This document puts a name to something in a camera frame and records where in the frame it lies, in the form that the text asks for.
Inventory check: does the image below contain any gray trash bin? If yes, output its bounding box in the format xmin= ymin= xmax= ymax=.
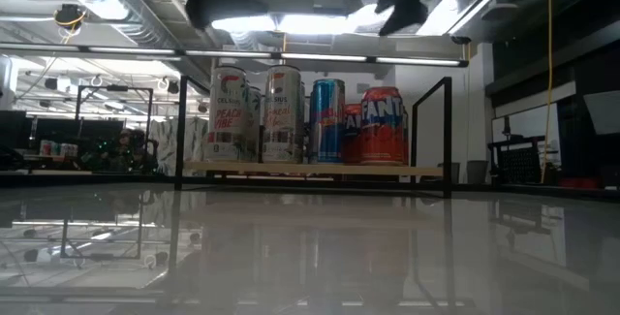
xmin=466 ymin=159 xmax=489 ymax=185
xmin=438 ymin=161 xmax=461 ymax=184

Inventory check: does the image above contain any white Celsius can orange print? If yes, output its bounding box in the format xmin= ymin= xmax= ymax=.
xmin=261 ymin=64 xmax=304 ymax=165

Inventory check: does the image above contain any wooden shelf black metal frame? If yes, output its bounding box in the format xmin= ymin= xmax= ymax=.
xmin=174 ymin=75 xmax=454 ymax=199

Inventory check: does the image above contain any ceiling cable reel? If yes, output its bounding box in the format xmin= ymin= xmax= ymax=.
xmin=52 ymin=3 xmax=88 ymax=30

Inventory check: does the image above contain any person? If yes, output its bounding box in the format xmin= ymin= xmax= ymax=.
xmin=81 ymin=128 xmax=160 ymax=174

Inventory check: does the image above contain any silver ceiling air duct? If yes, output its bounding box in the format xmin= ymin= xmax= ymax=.
xmin=41 ymin=0 xmax=219 ymax=88

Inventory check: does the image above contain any black metal table frame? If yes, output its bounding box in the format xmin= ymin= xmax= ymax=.
xmin=0 ymin=172 xmax=620 ymax=205

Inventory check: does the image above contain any yellow cable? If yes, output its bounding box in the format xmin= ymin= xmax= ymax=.
xmin=540 ymin=0 xmax=554 ymax=185

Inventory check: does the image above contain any white patterned sheet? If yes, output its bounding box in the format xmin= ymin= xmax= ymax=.
xmin=147 ymin=116 xmax=209 ymax=176

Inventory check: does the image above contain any black metal pipe rack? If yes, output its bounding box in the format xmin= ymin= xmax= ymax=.
xmin=76 ymin=83 xmax=155 ymax=135

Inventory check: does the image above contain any black wire cart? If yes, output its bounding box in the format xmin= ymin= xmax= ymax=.
xmin=486 ymin=134 xmax=558 ymax=186

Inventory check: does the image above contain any distant drink cans row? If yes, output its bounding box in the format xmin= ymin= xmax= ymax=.
xmin=38 ymin=139 xmax=79 ymax=159

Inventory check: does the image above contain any blue silver Red Bull can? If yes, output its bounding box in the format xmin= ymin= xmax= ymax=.
xmin=308 ymin=78 xmax=347 ymax=165

